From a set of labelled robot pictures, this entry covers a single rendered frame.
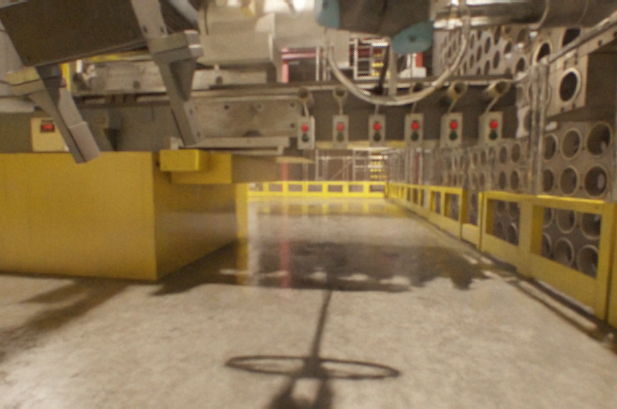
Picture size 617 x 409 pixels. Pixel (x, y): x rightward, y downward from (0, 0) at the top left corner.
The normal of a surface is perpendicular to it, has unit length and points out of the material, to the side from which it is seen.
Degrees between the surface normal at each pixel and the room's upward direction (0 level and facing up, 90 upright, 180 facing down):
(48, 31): 113
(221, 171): 90
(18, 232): 90
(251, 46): 90
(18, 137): 90
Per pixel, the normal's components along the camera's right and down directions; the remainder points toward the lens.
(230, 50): -0.15, 0.07
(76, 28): -0.09, 0.47
